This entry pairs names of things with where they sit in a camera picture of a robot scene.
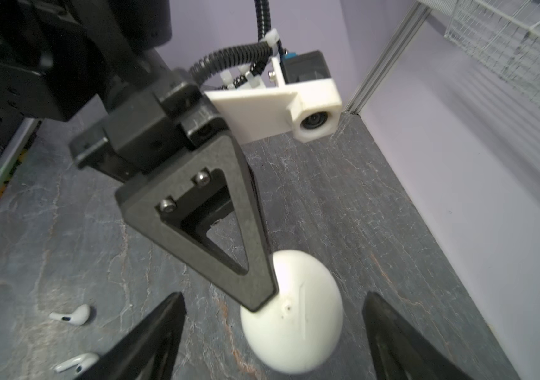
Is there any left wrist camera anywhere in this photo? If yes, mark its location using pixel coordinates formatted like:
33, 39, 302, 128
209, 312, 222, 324
204, 49, 344, 146

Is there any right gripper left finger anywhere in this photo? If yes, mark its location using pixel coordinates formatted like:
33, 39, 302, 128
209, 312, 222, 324
77, 292, 186, 379

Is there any white earbud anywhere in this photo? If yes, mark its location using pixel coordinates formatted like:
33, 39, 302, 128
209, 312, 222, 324
53, 352, 100, 374
48, 304, 91, 326

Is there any long white wire basket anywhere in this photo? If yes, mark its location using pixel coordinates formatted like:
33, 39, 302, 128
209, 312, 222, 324
425, 1, 540, 108

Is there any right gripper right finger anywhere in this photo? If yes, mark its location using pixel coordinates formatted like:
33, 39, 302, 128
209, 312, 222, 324
362, 292, 470, 379

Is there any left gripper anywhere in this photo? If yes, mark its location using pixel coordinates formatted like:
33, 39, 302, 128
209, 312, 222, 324
69, 82, 278, 311

